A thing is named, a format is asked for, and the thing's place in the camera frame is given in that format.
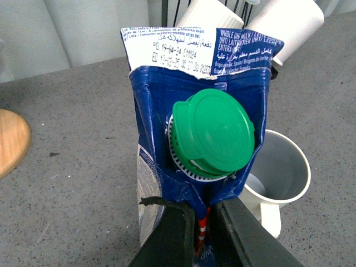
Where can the cream ribbed hanging mug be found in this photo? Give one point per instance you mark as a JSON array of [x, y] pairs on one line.
[[211, 13]]

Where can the blue white milk carton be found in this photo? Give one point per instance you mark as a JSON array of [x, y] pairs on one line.
[[200, 99]]

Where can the black wire mug rack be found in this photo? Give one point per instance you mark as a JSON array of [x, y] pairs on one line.
[[171, 11]]

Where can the wooden mug tree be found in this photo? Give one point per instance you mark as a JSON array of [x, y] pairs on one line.
[[15, 140]]

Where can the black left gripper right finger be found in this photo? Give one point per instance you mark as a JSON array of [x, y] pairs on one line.
[[238, 239]]

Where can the white mug black handle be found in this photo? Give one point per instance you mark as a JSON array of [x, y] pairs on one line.
[[292, 22]]

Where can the cream ribbed mug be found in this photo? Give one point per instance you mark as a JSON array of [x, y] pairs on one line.
[[211, 13], [280, 175]]

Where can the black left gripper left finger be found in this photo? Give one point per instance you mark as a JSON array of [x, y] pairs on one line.
[[172, 241]]

